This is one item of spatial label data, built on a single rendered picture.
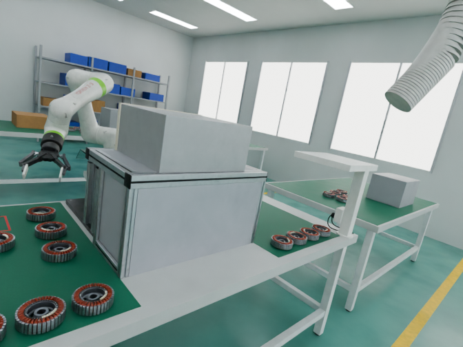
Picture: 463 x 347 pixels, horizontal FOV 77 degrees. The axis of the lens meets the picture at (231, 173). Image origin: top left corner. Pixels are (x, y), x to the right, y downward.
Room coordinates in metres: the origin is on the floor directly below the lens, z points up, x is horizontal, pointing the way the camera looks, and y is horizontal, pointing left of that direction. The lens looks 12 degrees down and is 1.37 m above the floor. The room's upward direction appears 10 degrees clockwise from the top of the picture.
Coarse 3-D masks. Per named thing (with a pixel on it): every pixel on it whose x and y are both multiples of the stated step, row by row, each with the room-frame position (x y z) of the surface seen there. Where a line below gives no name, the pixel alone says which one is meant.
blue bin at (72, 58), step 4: (68, 56) 6.69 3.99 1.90; (72, 56) 6.64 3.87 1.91; (76, 56) 6.70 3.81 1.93; (80, 56) 6.75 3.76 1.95; (84, 56) 6.81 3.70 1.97; (68, 60) 6.68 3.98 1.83; (72, 60) 6.65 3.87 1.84; (76, 60) 6.70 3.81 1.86; (80, 60) 6.75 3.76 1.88; (84, 60) 6.81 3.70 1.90; (80, 64) 6.76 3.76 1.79; (84, 64) 6.82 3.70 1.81
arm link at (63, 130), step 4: (48, 120) 1.43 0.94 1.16; (48, 124) 1.44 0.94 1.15; (52, 124) 1.43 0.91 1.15; (68, 124) 1.48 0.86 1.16; (44, 128) 1.46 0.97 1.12; (48, 128) 1.43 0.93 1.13; (52, 128) 1.43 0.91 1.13; (56, 128) 1.44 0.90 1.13; (60, 128) 1.45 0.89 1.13; (64, 128) 1.47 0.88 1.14; (68, 128) 1.51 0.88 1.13; (44, 132) 1.43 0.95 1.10; (48, 132) 1.41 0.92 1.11; (56, 132) 1.42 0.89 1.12; (60, 132) 1.44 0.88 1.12; (64, 132) 1.47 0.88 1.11; (64, 136) 1.47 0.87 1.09
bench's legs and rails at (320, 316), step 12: (336, 252) 1.74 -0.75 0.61; (336, 264) 1.73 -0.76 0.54; (276, 276) 2.05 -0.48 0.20; (336, 276) 1.73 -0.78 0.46; (288, 288) 1.94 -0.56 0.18; (312, 300) 1.82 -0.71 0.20; (324, 300) 1.74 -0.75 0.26; (324, 312) 1.71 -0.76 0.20; (300, 324) 1.55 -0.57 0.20; (324, 324) 1.74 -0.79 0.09; (276, 336) 1.42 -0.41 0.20; (288, 336) 1.43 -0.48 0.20
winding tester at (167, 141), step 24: (120, 120) 1.24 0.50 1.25; (144, 120) 1.09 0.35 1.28; (168, 120) 0.99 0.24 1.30; (192, 120) 1.06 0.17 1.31; (216, 120) 1.23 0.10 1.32; (120, 144) 1.23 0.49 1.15; (144, 144) 1.07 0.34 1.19; (168, 144) 1.00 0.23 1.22; (192, 144) 1.07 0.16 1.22; (216, 144) 1.15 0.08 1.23; (240, 144) 1.25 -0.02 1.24; (168, 168) 1.01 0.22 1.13; (192, 168) 1.08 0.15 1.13; (216, 168) 1.17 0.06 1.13; (240, 168) 1.27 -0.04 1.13
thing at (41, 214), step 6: (30, 210) 1.21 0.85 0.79; (36, 210) 1.24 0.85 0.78; (42, 210) 1.26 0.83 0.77; (48, 210) 1.25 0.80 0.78; (54, 210) 1.26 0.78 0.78; (30, 216) 1.18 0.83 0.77; (36, 216) 1.17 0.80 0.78; (42, 216) 1.19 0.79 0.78; (48, 216) 1.20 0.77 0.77; (54, 216) 1.24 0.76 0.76
